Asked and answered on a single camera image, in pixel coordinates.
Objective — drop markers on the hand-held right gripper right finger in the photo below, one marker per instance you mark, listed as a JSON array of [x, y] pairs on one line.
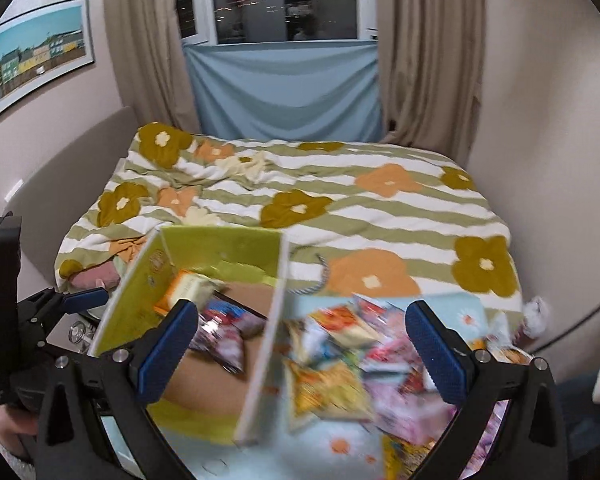
[[436, 355]]

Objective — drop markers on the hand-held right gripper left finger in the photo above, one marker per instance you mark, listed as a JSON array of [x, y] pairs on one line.
[[171, 350]]

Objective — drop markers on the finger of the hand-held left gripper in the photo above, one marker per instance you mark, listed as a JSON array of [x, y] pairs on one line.
[[85, 299]]

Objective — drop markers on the green cardboard box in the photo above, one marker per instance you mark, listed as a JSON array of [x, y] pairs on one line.
[[135, 290]]

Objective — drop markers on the pile of snack packets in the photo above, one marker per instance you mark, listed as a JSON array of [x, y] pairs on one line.
[[340, 360]]

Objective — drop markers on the person's left hand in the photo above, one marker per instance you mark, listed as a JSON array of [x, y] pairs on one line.
[[5, 420]]

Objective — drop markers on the pink cushion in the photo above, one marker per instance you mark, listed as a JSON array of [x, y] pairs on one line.
[[97, 276]]

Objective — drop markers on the shiny metal object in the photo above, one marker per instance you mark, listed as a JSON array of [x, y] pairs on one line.
[[80, 335]]

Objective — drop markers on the dark red snack packet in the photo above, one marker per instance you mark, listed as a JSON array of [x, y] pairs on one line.
[[227, 330]]

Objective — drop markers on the orange cream snack packet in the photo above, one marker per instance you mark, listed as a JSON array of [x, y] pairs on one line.
[[190, 285]]

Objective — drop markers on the white plush item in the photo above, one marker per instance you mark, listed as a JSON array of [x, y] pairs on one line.
[[536, 317]]

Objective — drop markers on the grey bed headboard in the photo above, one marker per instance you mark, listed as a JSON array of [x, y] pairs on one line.
[[65, 185]]

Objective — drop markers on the blue floral table cover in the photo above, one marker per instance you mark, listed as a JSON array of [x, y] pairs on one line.
[[330, 450]]

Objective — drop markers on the dark blue cloth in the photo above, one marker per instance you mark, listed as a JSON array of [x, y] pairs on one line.
[[580, 410]]

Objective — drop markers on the beige curtain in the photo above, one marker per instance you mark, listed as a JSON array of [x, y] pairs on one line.
[[145, 45], [430, 50]]

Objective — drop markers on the hanging blue cloth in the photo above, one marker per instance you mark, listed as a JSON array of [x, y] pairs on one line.
[[285, 90]]

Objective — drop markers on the window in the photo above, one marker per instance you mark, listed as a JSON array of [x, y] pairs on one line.
[[280, 0]]

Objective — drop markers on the framed wall poster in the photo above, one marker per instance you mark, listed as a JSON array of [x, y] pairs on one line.
[[40, 55]]

